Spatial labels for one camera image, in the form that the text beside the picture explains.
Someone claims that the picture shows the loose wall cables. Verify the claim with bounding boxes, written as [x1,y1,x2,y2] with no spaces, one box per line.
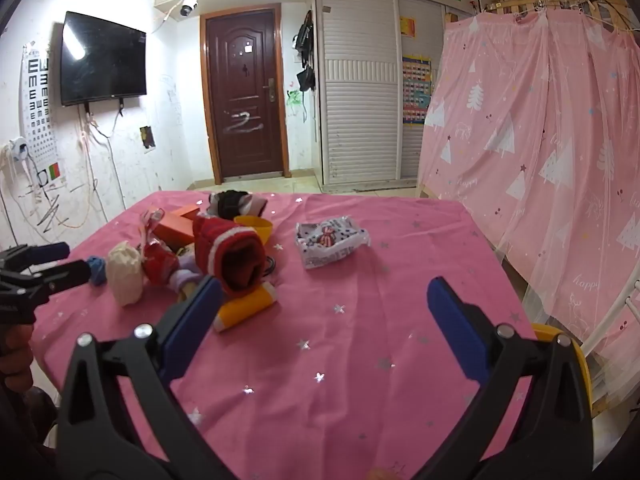
[75,105,131,231]

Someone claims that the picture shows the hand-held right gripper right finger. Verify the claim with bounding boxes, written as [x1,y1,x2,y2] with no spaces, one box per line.
[426,276,593,480]

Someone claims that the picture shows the white dotted snack packet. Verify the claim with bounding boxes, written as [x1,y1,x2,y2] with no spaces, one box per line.
[294,216,371,270]

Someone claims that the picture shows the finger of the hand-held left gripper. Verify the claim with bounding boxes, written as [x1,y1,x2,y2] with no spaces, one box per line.
[0,241,71,273]
[0,259,93,307]

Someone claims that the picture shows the colourful grid wall poster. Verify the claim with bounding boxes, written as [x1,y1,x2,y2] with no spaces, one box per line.
[401,55,432,125]

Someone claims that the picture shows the white metal rack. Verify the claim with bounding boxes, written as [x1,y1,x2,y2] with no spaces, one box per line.
[622,260,640,321]

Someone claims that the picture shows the red snack wrapper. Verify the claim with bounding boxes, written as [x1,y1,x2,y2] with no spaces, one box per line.
[140,240,176,288]

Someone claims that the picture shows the black wall television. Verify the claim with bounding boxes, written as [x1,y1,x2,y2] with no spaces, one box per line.
[60,10,148,107]

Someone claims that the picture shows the purple sock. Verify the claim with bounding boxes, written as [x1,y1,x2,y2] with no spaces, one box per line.
[167,255,201,306]

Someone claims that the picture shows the yellow cup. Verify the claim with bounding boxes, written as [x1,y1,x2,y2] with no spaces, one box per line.
[234,215,274,246]

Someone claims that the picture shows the black striped sock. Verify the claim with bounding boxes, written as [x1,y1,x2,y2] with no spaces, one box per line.
[207,190,268,221]

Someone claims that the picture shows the person's left hand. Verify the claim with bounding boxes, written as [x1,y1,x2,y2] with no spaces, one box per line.
[0,322,36,393]

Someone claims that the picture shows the red knit sock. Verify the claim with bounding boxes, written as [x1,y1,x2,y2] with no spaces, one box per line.
[192,212,266,297]

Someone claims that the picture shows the yellow plastic chair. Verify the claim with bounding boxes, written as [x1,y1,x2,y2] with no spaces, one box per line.
[530,324,593,418]

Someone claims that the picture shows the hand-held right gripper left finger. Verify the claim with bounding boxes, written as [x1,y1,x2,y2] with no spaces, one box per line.
[57,276,236,480]

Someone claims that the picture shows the dark brown door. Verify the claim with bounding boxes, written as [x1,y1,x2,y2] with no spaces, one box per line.
[200,4,291,186]

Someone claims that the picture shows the orange box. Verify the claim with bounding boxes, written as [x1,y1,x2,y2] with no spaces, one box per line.
[152,205,201,246]

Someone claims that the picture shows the yellow tube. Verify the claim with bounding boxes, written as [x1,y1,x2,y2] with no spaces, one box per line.
[214,281,278,332]

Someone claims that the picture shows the hanging black bags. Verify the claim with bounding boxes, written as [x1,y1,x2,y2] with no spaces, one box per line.
[294,10,316,92]

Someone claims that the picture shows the eye test chart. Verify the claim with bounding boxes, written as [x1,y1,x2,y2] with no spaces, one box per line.
[20,42,66,186]

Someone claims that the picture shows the white slatted wardrobe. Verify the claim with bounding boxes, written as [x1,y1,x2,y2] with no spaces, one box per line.
[315,0,446,186]

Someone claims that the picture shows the pink tree print curtain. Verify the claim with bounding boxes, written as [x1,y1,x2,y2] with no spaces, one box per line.
[417,10,640,401]

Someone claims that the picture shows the pink star tablecloth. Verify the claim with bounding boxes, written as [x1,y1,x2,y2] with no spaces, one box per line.
[30,190,538,480]

